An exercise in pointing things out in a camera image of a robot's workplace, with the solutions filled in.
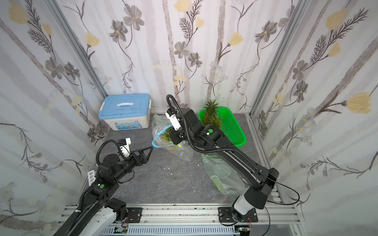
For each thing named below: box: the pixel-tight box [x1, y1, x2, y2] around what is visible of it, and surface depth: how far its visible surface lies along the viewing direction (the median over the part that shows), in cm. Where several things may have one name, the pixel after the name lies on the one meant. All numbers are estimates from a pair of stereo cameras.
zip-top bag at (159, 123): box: [151, 113, 170, 135], surface depth 113 cm
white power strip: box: [87, 169, 97, 187], surface depth 84 cm
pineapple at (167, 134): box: [161, 126, 174, 143], surface depth 69 cm
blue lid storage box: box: [98, 93, 152, 131], surface depth 104 cm
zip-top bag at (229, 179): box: [201, 153, 250, 196], surface depth 81 cm
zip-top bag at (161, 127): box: [151, 114, 194, 161], surface depth 69 cm
